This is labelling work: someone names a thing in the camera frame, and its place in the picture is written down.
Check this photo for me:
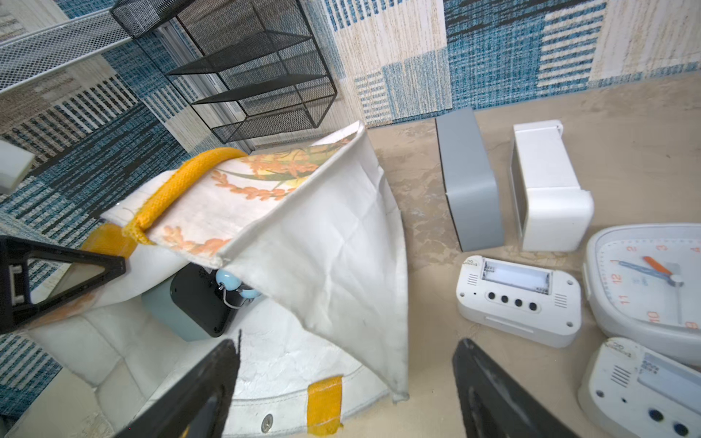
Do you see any white canvas tote bag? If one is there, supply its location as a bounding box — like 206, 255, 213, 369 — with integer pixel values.
27, 122, 409, 437

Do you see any light blue twin-bell clock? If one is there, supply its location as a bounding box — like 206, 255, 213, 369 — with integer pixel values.
142, 264, 261, 342

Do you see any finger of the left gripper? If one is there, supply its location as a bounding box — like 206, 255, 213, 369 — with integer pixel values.
1, 235, 127, 334

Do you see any small white gadget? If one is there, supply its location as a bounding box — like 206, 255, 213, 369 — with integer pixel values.
456, 255, 582, 349

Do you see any black mesh shelf rack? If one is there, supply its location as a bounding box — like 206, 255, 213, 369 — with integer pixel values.
110, 1, 338, 143

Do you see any grey white device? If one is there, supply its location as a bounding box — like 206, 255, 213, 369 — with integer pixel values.
434, 107, 505, 252

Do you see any white square alarm clock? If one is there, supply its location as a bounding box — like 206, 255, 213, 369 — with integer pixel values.
582, 224, 700, 367

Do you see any white cube digital clock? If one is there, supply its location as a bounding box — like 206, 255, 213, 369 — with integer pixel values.
509, 120, 594, 253

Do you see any white digital clock back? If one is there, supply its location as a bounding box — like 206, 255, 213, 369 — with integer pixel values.
577, 338, 700, 437

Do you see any white wire mesh basket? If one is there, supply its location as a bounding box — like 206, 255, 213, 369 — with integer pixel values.
1, 8, 131, 92

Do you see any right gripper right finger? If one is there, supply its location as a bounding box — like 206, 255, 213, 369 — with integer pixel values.
452, 339, 576, 437

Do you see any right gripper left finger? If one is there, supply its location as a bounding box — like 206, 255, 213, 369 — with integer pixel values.
116, 330, 242, 437

